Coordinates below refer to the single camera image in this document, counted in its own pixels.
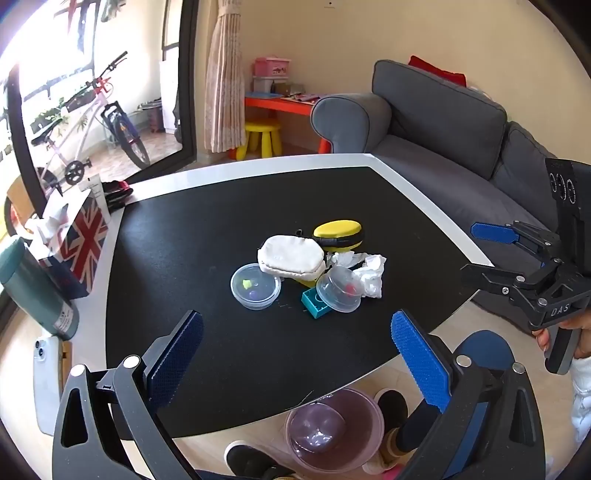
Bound black left shoe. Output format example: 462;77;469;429
225;440;296;480

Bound white fabric pouch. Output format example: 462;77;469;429
257;234;327;281

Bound black shoe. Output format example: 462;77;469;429
375;389;409;432
225;440;296;480

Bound yellow round zipper case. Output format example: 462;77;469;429
295;220;365;253

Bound red cushion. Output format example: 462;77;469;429
408;55;468;88

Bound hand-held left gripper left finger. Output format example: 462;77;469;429
52;310;205;480

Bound orange children's table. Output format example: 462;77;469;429
244;92;332;155

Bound white and pink bicycle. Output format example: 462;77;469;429
4;51;152;241

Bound grey fabric sofa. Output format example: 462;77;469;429
310;59;591;319

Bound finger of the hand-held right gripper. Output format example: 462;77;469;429
471;220;561;266
460;262;541;302

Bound person's right hand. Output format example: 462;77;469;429
534;310;591;358

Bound balcony potted plants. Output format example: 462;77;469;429
30;90;90;134

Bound clear round container green bits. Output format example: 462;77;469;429
230;263;282;310

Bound flag print tissue box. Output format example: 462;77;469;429
25;188;110;298

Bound black right shoe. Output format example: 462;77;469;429
375;389;409;432

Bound brown plastic stool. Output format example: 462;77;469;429
139;99;164;134

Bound white tissue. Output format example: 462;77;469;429
329;251;386;298

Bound black and red gloves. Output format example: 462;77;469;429
100;181;134;213

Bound yellow plastic stool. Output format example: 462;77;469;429
236;119;283;161

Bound brown cardboard box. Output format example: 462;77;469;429
7;175;44;222

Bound teal insulated bottle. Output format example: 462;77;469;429
0;235;80;341

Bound clear round container red bit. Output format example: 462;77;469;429
316;267;365;313

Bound white squeeze tube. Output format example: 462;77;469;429
78;176;112;217

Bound pink storage box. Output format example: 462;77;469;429
253;56;293;79

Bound teal toy building block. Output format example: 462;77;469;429
301;287;334;319

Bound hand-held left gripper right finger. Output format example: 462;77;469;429
390;310;546;480

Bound patterned beige curtain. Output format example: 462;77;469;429
204;0;246;153

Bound black sliding door frame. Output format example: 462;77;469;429
0;0;200;222

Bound white smartphone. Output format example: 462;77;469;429
32;335;63;437

